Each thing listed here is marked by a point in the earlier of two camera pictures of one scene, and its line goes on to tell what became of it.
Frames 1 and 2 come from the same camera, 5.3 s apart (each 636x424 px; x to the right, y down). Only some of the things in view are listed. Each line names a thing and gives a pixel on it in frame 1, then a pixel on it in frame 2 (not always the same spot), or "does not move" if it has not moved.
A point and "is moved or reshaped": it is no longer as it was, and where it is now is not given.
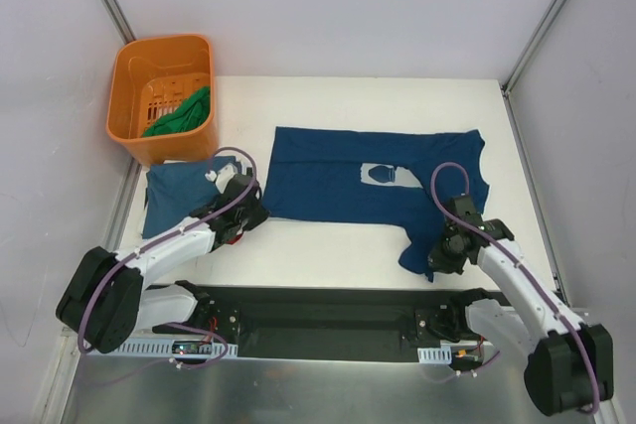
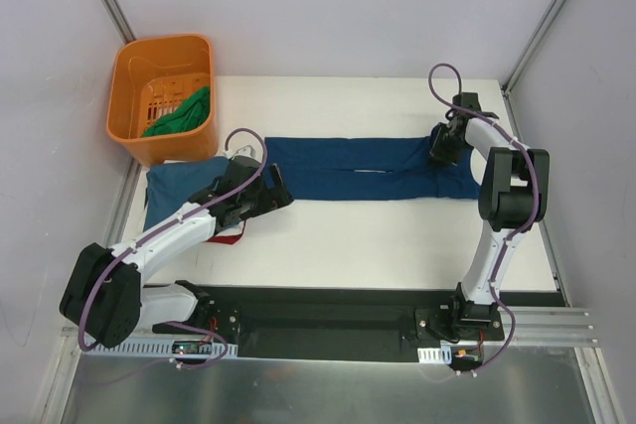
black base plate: (326, 324) does not move
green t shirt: (193, 112) does not move
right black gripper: (442, 259) -> (442, 144)
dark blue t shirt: (313, 175) is moved or reshaped
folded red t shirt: (235, 239) does not move
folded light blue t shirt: (174, 191) does not move
